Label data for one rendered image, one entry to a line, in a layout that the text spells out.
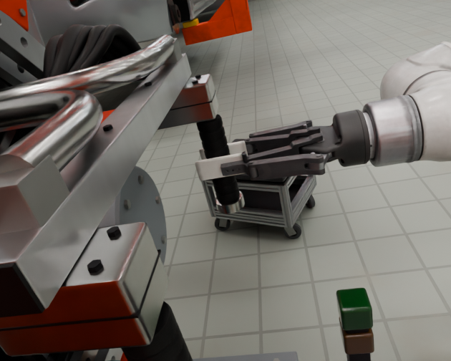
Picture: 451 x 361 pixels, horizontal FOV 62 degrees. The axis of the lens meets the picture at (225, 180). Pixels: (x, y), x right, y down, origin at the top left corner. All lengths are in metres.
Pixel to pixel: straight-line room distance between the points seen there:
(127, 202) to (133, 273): 0.18
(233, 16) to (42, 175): 3.79
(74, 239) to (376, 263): 1.41
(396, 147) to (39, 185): 0.42
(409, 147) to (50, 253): 0.44
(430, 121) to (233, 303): 1.11
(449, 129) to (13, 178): 0.47
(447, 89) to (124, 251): 0.45
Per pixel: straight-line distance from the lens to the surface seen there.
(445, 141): 0.53
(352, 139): 0.51
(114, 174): 0.26
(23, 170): 0.20
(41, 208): 0.20
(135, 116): 0.32
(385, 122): 0.52
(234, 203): 0.57
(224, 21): 3.97
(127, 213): 0.38
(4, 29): 0.55
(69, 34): 0.50
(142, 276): 0.21
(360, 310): 0.53
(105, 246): 0.22
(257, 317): 1.42
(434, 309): 1.43
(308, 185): 1.75
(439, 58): 0.68
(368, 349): 0.60
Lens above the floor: 1.06
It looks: 28 degrees down
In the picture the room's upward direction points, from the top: 14 degrees counter-clockwise
